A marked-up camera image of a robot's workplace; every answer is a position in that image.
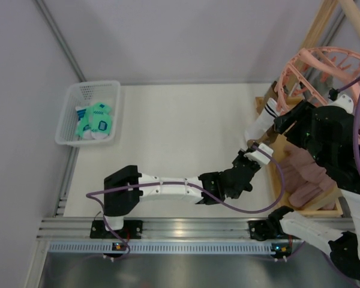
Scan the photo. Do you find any wooden upright post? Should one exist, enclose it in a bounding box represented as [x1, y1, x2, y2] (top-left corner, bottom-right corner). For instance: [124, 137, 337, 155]
[300, 0, 338, 50]

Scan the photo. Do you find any white plastic basket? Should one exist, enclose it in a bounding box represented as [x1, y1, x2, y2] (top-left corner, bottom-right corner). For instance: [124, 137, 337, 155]
[55, 80, 121, 147]

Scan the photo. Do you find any brown sock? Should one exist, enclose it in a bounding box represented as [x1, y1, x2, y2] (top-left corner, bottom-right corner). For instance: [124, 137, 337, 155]
[246, 81, 278, 146]

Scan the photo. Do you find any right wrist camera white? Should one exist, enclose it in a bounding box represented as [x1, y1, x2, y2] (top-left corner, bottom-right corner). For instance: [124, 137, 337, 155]
[328, 89, 355, 114]

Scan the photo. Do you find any wooden rod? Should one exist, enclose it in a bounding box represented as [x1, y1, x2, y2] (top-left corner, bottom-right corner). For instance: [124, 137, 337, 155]
[338, 0, 360, 38]

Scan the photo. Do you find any wooden tray frame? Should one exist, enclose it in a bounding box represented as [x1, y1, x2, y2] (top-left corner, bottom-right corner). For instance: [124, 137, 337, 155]
[254, 95, 343, 218]

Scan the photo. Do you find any grey sock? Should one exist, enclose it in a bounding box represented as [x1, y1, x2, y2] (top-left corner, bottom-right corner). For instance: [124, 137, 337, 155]
[312, 71, 334, 95]

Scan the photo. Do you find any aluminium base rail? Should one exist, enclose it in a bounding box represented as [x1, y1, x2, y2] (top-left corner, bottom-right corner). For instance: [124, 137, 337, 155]
[37, 218, 250, 241]

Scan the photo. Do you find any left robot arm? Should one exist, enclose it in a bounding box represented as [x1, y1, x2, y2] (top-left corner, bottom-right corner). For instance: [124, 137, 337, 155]
[104, 148, 269, 231]

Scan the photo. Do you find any green blue patterned sock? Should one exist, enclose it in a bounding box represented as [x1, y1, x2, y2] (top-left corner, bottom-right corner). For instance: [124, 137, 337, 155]
[75, 106, 94, 140]

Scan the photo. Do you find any pink round clip hanger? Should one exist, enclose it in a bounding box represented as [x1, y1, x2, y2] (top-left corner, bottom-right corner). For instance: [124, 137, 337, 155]
[272, 46, 360, 148]

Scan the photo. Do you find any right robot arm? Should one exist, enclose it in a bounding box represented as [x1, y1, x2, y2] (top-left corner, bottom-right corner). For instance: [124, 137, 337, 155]
[267, 101, 360, 281]

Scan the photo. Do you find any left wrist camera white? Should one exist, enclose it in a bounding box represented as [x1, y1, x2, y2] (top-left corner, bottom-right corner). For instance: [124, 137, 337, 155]
[244, 143, 274, 167]

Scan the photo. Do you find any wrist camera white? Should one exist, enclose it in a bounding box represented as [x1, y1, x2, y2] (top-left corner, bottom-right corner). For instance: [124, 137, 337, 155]
[328, 89, 355, 114]
[244, 143, 274, 167]

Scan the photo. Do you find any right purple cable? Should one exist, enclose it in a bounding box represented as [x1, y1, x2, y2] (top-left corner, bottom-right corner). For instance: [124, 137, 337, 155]
[329, 64, 360, 199]

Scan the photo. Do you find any white slotted cable duct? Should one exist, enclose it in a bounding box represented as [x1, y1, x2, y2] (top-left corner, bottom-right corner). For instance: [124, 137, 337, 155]
[49, 241, 289, 255]

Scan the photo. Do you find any pink fabric pile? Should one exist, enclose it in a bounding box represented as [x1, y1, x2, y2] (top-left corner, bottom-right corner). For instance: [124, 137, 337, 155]
[280, 144, 335, 208]

